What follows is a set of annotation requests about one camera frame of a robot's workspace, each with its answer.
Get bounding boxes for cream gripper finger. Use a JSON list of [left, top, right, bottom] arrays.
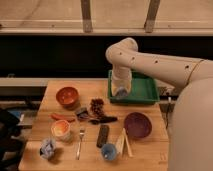
[[111, 85, 117, 96], [127, 85, 132, 96]]

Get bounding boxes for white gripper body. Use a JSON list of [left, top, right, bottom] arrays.
[[111, 65, 132, 90]]

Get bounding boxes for blue sponge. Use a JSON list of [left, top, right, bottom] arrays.
[[115, 87, 128, 98]]

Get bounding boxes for purple bowl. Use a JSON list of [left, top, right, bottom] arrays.
[[124, 112, 152, 139]]

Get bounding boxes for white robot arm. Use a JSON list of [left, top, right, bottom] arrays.
[[106, 38, 213, 171]]

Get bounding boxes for orange bowl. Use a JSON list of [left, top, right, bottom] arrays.
[[56, 87, 79, 107]]

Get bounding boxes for green plastic tray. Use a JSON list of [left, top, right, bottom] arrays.
[[108, 70, 160, 105]]

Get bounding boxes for brown pine cone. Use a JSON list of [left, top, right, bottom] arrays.
[[90, 98, 104, 117]]

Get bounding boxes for dark purple eggplant toy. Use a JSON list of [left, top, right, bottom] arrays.
[[89, 116, 118, 125]]

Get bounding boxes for small purple grey object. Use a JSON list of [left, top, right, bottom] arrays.
[[75, 107, 89, 121]]

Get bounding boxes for black rectangular bar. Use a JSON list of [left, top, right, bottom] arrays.
[[96, 124, 109, 148]]

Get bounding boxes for wooden tongs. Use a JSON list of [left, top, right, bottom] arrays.
[[115, 129, 133, 157]]

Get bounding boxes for silver fork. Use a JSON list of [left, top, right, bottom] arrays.
[[76, 128, 85, 160]]

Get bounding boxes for small blue cup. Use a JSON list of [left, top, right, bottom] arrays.
[[101, 143, 117, 161]]

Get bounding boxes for orange carrot toy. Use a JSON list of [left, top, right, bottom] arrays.
[[50, 113, 75, 123]]

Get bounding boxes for yellow orange cup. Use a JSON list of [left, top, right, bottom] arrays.
[[51, 120, 71, 141]]

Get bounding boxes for crumpled blue white cloth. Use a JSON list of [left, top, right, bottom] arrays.
[[40, 138, 56, 160]]

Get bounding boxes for black chair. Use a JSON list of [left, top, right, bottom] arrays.
[[0, 108, 23, 171]]

